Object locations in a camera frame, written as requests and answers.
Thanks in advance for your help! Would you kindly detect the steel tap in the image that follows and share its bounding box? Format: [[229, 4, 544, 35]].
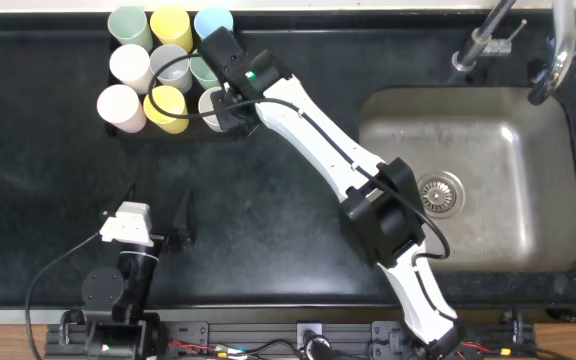
[[449, 0, 576, 106]]

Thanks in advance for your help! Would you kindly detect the yellow cup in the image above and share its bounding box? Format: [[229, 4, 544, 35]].
[[142, 84, 191, 135], [149, 5, 195, 54]]

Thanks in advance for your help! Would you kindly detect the grey cup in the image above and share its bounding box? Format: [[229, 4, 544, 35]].
[[149, 44, 194, 95]]

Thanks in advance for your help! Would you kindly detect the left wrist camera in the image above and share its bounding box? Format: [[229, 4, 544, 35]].
[[98, 200, 153, 248]]

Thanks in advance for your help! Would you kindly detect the black tray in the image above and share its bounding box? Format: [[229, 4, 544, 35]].
[[104, 19, 242, 142]]

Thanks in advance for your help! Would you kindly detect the green cup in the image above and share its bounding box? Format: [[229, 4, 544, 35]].
[[189, 49, 222, 91], [107, 4, 155, 53]]

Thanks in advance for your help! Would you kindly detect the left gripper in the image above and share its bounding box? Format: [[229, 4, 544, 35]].
[[100, 180, 197, 253]]

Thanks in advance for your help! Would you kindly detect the blue cup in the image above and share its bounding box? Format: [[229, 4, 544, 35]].
[[193, 7, 235, 41]]

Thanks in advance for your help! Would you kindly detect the steel sink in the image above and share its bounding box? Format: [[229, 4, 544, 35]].
[[358, 85, 576, 274]]

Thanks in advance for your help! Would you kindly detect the white cup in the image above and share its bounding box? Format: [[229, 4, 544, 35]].
[[197, 86, 229, 134]]

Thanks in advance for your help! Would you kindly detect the mounting rail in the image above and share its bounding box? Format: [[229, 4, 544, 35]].
[[45, 309, 539, 360]]

